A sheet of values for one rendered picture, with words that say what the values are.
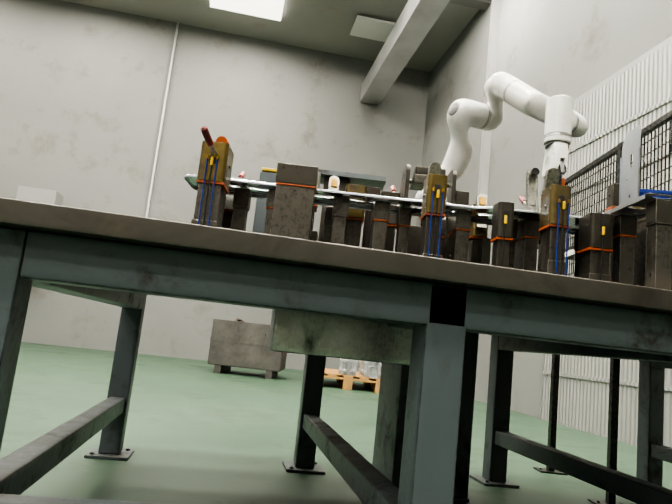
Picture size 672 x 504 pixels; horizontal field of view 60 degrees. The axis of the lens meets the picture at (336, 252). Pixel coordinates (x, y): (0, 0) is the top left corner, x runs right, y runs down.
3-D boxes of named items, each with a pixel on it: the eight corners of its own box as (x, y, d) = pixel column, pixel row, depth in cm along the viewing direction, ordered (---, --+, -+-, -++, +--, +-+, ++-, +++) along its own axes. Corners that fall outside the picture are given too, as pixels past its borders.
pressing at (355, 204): (179, 173, 177) (180, 168, 177) (195, 191, 199) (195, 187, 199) (627, 223, 179) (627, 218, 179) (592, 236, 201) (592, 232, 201)
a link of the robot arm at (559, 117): (557, 143, 196) (538, 136, 192) (559, 106, 198) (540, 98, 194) (578, 137, 189) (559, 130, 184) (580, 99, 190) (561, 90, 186)
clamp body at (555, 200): (548, 304, 158) (554, 181, 164) (532, 307, 170) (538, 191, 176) (572, 307, 159) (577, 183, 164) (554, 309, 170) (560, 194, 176)
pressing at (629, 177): (636, 225, 184) (639, 123, 190) (617, 231, 196) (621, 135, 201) (638, 225, 184) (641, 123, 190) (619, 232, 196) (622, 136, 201)
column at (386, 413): (369, 476, 242) (384, 318, 252) (439, 481, 247) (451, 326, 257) (389, 497, 212) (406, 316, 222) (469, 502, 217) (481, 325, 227)
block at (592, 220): (591, 310, 160) (595, 209, 164) (572, 312, 172) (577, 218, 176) (617, 312, 160) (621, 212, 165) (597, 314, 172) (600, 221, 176)
